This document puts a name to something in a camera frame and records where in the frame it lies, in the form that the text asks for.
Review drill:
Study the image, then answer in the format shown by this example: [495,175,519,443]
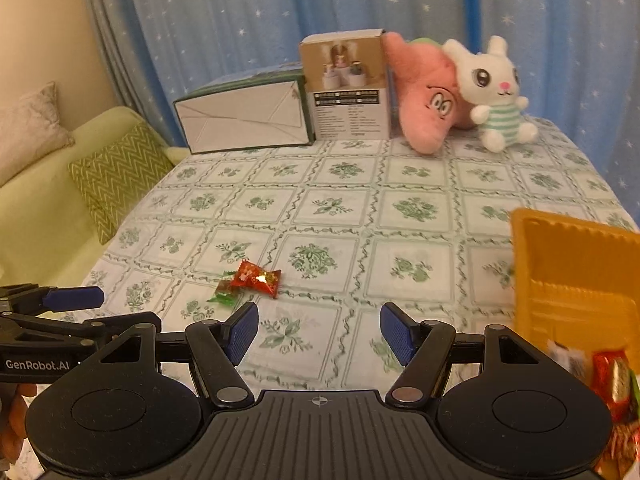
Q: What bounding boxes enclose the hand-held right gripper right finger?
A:
[380,302,546,409]

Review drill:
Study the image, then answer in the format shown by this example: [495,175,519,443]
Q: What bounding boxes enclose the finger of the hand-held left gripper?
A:
[0,284,106,314]
[0,311,161,347]

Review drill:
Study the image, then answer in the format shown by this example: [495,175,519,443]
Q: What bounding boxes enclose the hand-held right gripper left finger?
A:
[95,302,261,409]

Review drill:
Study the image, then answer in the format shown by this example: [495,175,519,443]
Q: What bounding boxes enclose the red candy with shiny print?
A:
[231,260,282,299]

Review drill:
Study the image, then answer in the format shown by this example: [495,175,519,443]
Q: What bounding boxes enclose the gold plastic tray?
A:
[510,207,640,476]

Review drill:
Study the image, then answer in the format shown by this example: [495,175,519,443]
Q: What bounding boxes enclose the person's left hand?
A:
[0,382,40,463]

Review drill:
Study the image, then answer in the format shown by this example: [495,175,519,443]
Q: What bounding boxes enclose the green wrapped candy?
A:
[207,280,240,307]

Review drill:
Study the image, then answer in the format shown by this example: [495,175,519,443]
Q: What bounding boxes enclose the light green sofa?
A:
[0,106,186,291]

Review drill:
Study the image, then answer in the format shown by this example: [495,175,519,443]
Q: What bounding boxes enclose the green zigzag cushion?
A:
[67,121,176,246]

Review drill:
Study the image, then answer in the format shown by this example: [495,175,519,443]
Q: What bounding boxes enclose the green floral tablecloth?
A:
[50,115,638,392]

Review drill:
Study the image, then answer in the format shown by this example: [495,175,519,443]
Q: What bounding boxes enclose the beige cushion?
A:
[0,81,76,186]

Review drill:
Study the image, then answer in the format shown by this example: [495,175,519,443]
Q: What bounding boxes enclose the flat white cardboard box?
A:
[173,71,316,156]

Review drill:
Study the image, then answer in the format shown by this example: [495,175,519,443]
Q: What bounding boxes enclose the red and gold snack packet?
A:
[592,350,634,406]

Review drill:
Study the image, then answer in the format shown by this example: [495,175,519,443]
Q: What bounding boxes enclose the upright printed product box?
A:
[299,29,396,142]

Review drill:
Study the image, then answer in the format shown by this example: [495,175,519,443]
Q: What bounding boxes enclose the pink star plush toy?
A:
[382,31,473,157]

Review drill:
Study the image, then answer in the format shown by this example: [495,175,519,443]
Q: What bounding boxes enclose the white rabbit plush toy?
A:
[442,35,540,152]

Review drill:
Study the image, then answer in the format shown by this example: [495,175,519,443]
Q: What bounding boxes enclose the blue star curtain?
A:
[80,0,640,196]

